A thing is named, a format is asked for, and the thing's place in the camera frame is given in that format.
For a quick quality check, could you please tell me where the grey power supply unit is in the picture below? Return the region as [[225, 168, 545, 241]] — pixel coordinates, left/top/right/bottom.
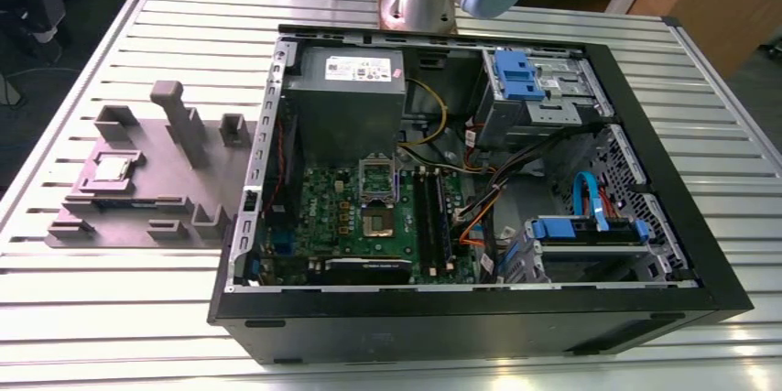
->
[[283, 48, 409, 168]]

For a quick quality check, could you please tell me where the black RAM slot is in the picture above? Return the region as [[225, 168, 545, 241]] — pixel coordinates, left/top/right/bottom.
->
[[432, 167, 458, 271], [413, 167, 437, 274]]

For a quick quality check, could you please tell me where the grey parts rack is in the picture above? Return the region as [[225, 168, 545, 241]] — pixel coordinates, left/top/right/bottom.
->
[[46, 81, 258, 250]]

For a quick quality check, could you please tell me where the metal socket cover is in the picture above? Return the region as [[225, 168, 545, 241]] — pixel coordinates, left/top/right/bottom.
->
[[357, 156, 402, 207]]

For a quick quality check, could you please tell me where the hard disk in blue carrier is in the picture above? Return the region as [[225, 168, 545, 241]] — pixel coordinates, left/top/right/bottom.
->
[[529, 216, 653, 248]]

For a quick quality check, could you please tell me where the blue data wire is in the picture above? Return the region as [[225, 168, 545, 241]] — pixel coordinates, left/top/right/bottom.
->
[[573, 171, 613, 232]]

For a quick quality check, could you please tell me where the orange wire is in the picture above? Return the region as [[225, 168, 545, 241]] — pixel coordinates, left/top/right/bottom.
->
[[457, 201, 500, 248]]

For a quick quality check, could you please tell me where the metal drive cage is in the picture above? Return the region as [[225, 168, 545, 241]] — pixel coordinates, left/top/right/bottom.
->
[[473, 46, 616, 149]]

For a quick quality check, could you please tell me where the blue drive carrier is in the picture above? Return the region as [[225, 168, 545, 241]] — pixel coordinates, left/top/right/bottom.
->
[[493, 49, 548, 103]]

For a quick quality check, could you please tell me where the black PC case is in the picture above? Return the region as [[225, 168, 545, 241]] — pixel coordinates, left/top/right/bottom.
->
[[206, 23, 755, 364]]

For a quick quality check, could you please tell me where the yellow wire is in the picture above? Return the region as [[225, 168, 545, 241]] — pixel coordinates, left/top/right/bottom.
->
[[398, 78, 450, 149]]

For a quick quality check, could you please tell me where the black wire bundle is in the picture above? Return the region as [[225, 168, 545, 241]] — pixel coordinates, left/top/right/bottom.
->
[[456, 125, 606, 223]]

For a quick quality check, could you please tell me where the black graphics card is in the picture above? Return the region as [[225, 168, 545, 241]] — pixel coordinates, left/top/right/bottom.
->
[[323, 256, 414, 286]]

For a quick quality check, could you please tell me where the CPU socket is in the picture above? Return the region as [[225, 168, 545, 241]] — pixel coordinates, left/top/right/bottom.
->
[[358, 202, 402, 240]]

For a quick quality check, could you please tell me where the green motherboard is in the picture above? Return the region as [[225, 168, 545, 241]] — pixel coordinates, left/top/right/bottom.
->
[[259, 162, 485, 287]]

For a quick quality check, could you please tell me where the silver CPU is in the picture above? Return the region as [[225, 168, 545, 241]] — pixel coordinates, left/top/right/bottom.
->
[[91, 157, 134, 181]]

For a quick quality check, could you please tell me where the metal disk bay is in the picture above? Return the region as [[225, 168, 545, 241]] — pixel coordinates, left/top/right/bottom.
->
[[498, 214, 698, 286]]

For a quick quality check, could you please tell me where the RAM stick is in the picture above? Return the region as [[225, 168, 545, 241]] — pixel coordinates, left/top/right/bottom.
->
[[90, 198, 165, 210]]

